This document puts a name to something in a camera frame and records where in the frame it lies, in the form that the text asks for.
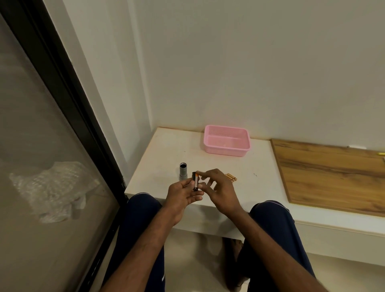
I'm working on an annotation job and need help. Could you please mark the person's right hand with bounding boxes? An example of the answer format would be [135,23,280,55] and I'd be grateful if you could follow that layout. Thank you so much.
[197,168,245,216]

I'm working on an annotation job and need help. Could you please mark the person's left hand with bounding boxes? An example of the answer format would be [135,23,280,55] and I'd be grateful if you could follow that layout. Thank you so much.
[164,179,205,227]

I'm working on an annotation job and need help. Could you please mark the person's left forearm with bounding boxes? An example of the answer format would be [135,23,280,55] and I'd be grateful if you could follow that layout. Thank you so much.
[99,207,182,292]

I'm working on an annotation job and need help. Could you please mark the person's right forearm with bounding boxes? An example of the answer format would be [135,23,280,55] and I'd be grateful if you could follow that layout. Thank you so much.
[230,207,330,292]

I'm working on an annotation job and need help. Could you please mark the person's left leg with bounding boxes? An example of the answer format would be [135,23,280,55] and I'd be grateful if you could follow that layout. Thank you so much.
[103,193,166,292]

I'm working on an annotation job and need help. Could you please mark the person's right foot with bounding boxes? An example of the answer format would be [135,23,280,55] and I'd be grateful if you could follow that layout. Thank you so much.
[231,239,244,262]

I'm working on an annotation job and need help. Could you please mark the pink plastic basket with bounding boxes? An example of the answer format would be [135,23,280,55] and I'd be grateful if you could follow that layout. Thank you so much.
[203,125,251,158]

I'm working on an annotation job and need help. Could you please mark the wood-grain board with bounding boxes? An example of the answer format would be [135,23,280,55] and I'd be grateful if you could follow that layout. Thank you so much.
[270,138,385,218]

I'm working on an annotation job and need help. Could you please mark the clear bubble wrap sheet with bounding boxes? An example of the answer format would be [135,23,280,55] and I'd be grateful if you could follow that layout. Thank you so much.
[9,161,101,224]

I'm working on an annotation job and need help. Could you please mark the black door frame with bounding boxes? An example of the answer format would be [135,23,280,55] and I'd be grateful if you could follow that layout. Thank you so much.
[0,0,129,292]

